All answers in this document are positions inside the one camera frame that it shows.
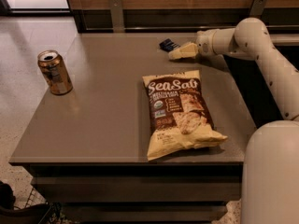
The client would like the orange soda can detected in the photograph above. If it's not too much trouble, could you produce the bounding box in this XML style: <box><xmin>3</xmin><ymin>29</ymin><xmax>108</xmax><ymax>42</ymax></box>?
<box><xmin>37</xmin><ymin>49</ymin><xmax>73</xmax><ymax>95</ymax></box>

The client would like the sea salt chips bag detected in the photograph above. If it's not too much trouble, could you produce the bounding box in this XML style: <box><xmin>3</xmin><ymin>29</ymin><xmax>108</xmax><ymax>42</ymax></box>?
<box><xmin>143</xmin><ymin>70</ymin><xmax>227</xmax><ymax>161</ymax></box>

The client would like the left metal bracket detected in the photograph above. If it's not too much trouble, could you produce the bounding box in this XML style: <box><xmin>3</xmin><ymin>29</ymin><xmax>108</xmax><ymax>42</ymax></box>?
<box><xmin>108</xmin><ymin>0</ymin><xmax>125</xmax><ymax>33</ymax></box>

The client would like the metal bracket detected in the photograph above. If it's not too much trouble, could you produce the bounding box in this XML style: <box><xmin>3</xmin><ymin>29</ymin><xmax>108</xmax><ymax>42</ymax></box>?
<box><xmin>108</xmin><ymin>0</ymin><xmax>125</xmax><ymax>33</ymax></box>
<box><xmin>249</xmin><ymin>0</ymin><xmax>267</xmax><ymax>18</ymax></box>

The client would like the blue rxbar blueberry bar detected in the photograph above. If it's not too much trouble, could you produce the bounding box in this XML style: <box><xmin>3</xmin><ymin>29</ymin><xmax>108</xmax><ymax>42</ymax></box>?
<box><xmin>159</xmin><ymin>38</ymin><xmax>179</xmax><ymax>52</ymax></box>

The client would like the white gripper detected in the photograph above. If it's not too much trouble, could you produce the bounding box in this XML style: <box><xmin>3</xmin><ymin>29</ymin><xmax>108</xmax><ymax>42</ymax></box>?
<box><xmin>168</xmin><ymin>29</ymin><xmax>217</xmax><ymax>60</ymax></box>

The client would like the dark bag with wire basket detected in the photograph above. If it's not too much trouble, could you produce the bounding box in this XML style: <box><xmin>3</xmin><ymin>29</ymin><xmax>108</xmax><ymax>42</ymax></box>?
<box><xmin>0</xmin><ymin>181</ymin><xmax>71</xmax><ymax>224</ymax></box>

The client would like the grey drawer cabinet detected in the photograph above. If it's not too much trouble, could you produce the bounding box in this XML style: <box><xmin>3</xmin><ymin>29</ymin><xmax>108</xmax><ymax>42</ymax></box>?
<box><xmin>10</xmin><ymin>34</ymin><xmax>255</xmax><ymax>224</ymax></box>

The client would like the right metal bracket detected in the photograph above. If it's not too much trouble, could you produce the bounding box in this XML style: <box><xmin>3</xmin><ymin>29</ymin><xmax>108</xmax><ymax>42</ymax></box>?
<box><xmin>249</xmin><ymin>0</ymin><xmax>267</xmax><ymax>18</ymax></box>

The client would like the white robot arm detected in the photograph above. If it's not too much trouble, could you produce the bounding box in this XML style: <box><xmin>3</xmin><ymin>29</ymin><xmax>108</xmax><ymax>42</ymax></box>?
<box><xmin>169</xmin><ymin>18</ymin><xmax>299</xmax><ymax>224</ymax></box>

